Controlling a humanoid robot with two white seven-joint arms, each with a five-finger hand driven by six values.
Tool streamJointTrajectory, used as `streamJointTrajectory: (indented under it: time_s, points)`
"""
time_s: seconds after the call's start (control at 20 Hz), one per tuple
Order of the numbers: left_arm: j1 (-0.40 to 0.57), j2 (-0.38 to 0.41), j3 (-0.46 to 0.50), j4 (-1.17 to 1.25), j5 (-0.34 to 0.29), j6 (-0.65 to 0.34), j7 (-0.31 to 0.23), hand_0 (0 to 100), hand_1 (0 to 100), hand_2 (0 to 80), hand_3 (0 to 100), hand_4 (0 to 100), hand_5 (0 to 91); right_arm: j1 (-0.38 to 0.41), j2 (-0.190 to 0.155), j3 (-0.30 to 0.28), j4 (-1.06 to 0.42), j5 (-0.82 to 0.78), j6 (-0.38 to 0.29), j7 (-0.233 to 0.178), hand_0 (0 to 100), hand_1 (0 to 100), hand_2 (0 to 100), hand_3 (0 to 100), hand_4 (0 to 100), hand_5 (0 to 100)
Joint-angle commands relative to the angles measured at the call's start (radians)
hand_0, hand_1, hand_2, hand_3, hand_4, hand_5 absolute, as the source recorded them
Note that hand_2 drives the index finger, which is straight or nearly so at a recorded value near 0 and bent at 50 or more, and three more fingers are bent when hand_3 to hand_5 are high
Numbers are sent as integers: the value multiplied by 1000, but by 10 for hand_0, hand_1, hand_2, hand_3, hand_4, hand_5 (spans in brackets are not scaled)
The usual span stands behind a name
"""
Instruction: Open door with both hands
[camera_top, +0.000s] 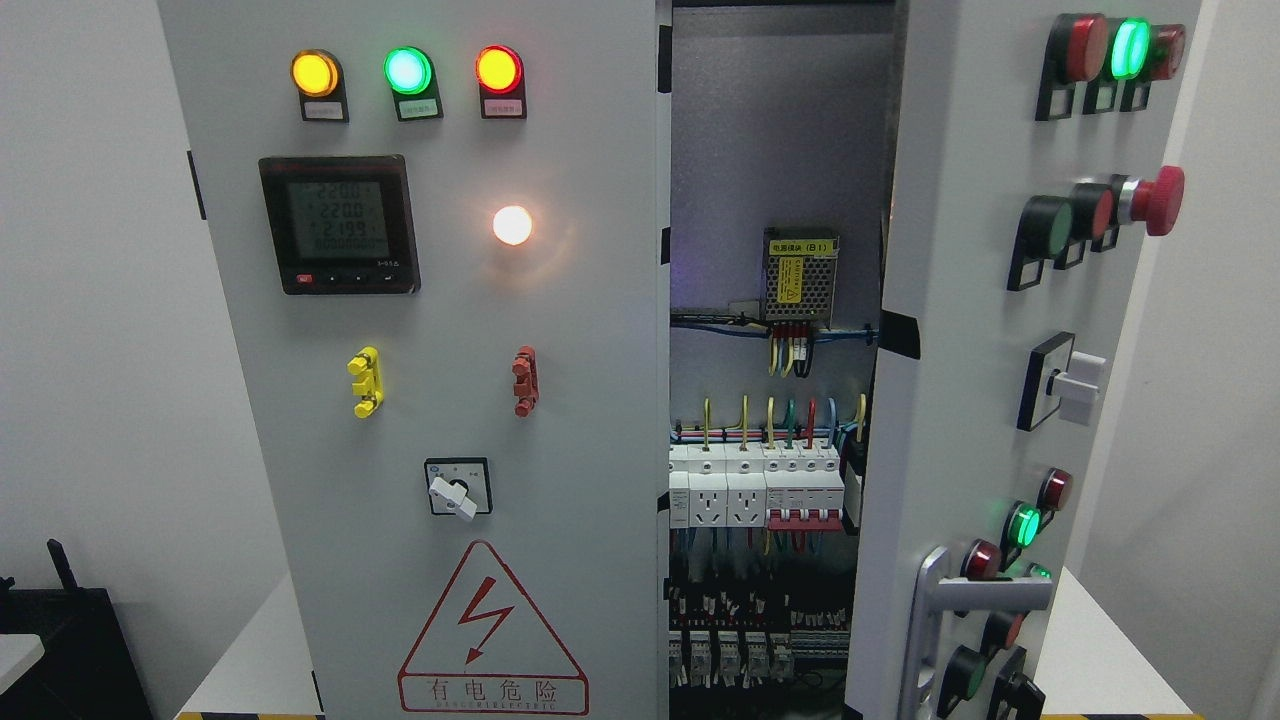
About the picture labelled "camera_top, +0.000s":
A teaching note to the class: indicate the red handled circuit breaker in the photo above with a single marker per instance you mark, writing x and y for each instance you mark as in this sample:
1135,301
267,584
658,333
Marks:
805,490

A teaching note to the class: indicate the silver door handle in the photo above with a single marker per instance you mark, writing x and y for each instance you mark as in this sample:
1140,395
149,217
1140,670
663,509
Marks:
929,689

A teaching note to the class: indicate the red emergency stop button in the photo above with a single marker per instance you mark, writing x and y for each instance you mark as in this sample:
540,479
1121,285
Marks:
1154,201

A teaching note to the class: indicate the black digital power meter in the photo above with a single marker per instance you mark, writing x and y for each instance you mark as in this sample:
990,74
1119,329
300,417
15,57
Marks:
341,225

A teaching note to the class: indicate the yellow indicator lamp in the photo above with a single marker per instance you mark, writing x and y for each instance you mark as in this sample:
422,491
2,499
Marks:
320,84

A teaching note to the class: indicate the red electric warning sticker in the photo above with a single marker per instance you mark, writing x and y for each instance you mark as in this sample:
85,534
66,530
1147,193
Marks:
488,649

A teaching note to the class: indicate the white rotary selector switch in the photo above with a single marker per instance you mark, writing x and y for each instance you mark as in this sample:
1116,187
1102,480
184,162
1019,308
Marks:
459,486

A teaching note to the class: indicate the row of small relays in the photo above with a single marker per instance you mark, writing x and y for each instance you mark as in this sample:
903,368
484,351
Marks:
729,659

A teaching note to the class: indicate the white selector switch right door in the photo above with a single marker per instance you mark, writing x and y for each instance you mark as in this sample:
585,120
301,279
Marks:
1060,380

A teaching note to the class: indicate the green indicator lamp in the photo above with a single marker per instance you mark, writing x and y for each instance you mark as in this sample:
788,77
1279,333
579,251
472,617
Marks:
411,77

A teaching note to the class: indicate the red indicator lamp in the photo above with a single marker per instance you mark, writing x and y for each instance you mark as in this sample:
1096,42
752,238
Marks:
500,77

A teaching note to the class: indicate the metal mesh power supply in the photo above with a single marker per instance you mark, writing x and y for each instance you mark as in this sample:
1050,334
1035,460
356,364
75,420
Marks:
799,269

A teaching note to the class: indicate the yellow terminal post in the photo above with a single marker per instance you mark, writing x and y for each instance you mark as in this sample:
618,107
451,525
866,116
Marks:
366,383

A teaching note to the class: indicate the white din rail sockets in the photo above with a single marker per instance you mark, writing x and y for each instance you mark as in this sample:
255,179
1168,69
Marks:
717,486

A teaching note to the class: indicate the grey cabinet door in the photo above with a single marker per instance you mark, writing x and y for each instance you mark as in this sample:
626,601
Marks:
1012,118
575,484

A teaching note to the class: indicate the black box lower left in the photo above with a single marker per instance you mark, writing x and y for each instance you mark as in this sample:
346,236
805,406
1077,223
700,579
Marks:
86,670

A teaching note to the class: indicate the red terminal post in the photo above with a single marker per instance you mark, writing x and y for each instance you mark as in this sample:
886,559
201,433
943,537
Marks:
526,384

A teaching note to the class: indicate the white glowing indicator lamp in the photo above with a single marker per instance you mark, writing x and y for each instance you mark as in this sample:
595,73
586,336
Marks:
512,225

